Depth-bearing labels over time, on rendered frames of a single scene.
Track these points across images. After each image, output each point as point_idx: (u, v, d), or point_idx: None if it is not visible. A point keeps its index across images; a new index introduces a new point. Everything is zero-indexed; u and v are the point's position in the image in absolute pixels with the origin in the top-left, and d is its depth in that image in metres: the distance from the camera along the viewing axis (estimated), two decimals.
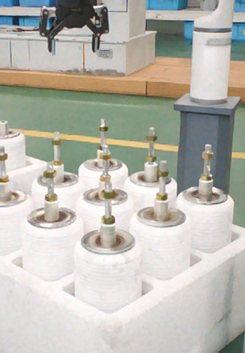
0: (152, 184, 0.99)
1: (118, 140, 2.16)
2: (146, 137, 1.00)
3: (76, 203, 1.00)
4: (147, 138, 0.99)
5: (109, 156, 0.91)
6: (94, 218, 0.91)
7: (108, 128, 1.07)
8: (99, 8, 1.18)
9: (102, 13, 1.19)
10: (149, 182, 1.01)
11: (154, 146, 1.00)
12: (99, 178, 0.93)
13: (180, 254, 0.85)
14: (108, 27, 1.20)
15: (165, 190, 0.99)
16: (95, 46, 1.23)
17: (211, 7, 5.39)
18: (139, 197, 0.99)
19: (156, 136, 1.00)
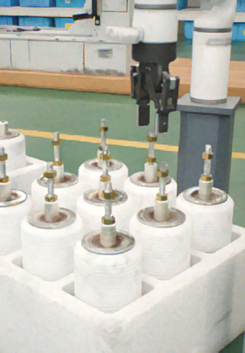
0: (152, 184, 0.99)
1: (118, 140, 2.16)
2: (155, 139, 0.99)
3: (76, 203, 1.00)
4: (156, 139, 1.00)
5: (109, 156, 0.91)
6: (94, 218, 0.91)
7: (108, 128, 1.07)
8: (166, 76, 0.91)
9: (165, 84, 0.91)
10: (149, 182, 1.01)
11: (150, 146, 1.01)
12: (99, 178, 0.93)
13: (180, 254, 0.85)
14: (164, 105, 0.92)
15: (165, 190, 0.99)
16: (155, 126, 0.95)
17: (211, 7, 5.39)
18: (139, 198, 0.99)
19: (148, 136, 1.01)
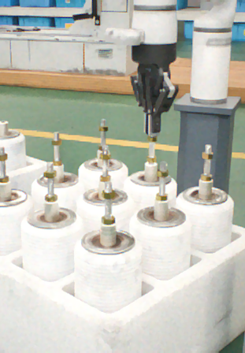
0: (150, 184, 0.99)
1: (118, 140, 2.16)
2: (153, 136, 1.01)
3: (76, 203, 1.00)
4: (151, 136, 1.01)
5: (109, 156, 0.91)
6: (94, 218, 0.91)
7: (108, 128, 1.07)
8: (166, 84, 0.92)
9: (163, 91, 0.93)
10: (148, 181, 1.01)
11: (149, 147, 1.00)
12: (99, 178, 0.93)
13: (180, 254, 0.85)
14: (157, 108, 0.94)
15: None
16: (149, 127, 0.98)
17: (211, 7, 5.39)
18: (136, 196, 1.00)
19: (150, 139, 0.99)
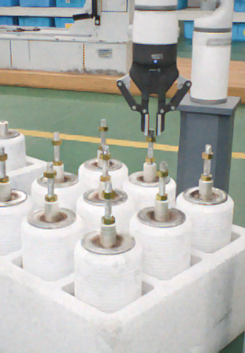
0: (150, 184, 0.99)
1: (118, 140, 2.16)
2: (152, 137, 1.01)
3: (76, 203, 1.00)
4: (150, 137, 1.01)
5: (109, 156, 0.91)
6: (94, 218, 0.91)
7: (108, 128, 1.07)
8: (124, 77, 0.97)
9: (125, 84, 0.98)
10: (147, 182, 1.01)
11: (148, 148, 1.00)
12: (99, 178, 0.93)
13: (180, 254, 0.85)
14: None
15: None
16: None
17: (211, 7, 5.39)
18: (135, 197, 1.00)
19: (149, 139, 0.99)
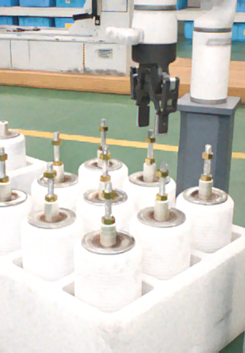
0: (150, 184, 0.99)
1: (118, 140, 2.16)
2: (146, 139, 1.00)
3: (76, 203, 1.00)
4: (146, 139, 1.00)
5: (109, 156, 0.91)
6: (94, 218, 0.91)
7: (108, 128, 1.07)
8: (165, 78, 0.91)
9: (165, 85, 0.91)
10: (147, 182, 1.01)
11: (152, 149, 1.00)
12: (99, 178, 0.93)
13: (180, 254, 0.85)
14: (164, 105, 0.92)
15: None
16: (155, 127, 0.95)
17: (211, 7, 5.39)
18: (135, 197, 1.00)
19: (155, 139, 1.00)
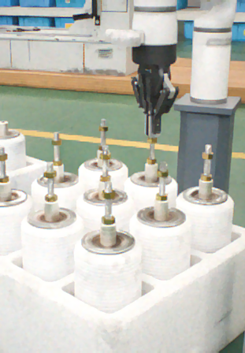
0: (143, 183, 0.99)
1: (118, 140, 2.16)
2: (154, 140, 0.99)
3: (76, 203, 1.00)
4: (156, 140, 0.99)
5: (109, 156, 0.91)
6: (94, 218, 0.91)
7: (108, 128, 1.07)
8: (166, 85, 0.92)
9: (163, 92, 0.93)
10: (146, 182, 1.01)
11: (152, 148, 1.01)
12: (99, 178, 0.93)
13: (180, 254, 0.85)
14: (157, 109, 0.94)
15: (154, 191, 0.99)
16: (149, 128, 0.98)
17: (211, 7, 5.39)
18: (130, 195, 1.01)
19: (150, 138, 1.01)
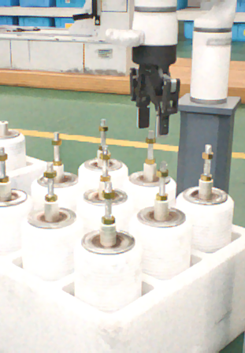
0: (140, 183, 1.00)
1: (118, 140, 2.16)
2: (153, 139, 1.01)
3: (76, 203, 1.00)
4: (152, 139, 1.01)
5: (109, 156, 0.91)
6: (94, 218, 0.91)
7: (108, 128, 1.07)
8: (167, 79, 0.91)
9: (165, 87, 0.91)
10: (144, 181, 1.02)
11: (147, 149, 1.01)
12: (99, 178, 0.93)
13: (180, 254, 0.85)
14: (165, 107, 0.92)
15: (150, 191, 0.99)
16: (156, 128, 0.96)
17: (211, 7, 5.39)
18: (127, 194, 1.01)
19: (147, 140, 1.00)
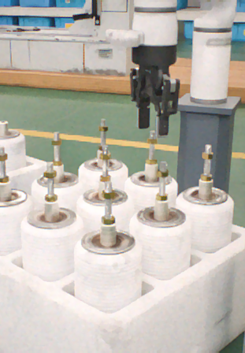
0: (136, 172, 1.05)
1: (118, 140, 2.16)
2: (147, 139, 1.00)
3: (76, 203, 1.00)
4: (146, 140, 1.00)
5: (109, 156, 0.91)
6: (94, 218, 0.91)
7: (108, 128, 1.07)
8: (166, 79, 0.91)
9: (165, 87, 0.91)
10: None
11: (154, 150, 1.00)
12: (99, 178, 0.93)
13: (180, 254, 0.85)
14: (164, 107, 0.92)
15: (127, 179, 1.04)
16: (156, 129, 0.96)
17: (211, 7, 5.39)
18: None
19: (157, 140, 1.00)
